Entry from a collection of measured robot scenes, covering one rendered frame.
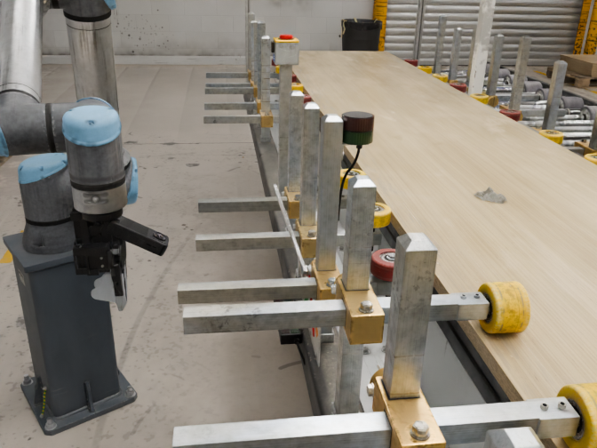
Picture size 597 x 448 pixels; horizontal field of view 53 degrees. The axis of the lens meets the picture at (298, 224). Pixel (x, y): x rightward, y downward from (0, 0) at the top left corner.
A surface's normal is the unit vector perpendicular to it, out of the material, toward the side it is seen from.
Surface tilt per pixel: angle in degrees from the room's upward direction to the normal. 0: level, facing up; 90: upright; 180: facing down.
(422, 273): 90
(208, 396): 0
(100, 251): 90
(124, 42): 90
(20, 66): 28
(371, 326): 90
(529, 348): 0
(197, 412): 0
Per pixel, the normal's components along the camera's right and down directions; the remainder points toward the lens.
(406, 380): 0.13, 0.40
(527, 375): 0.03, -0.91
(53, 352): 0.61, 0.33
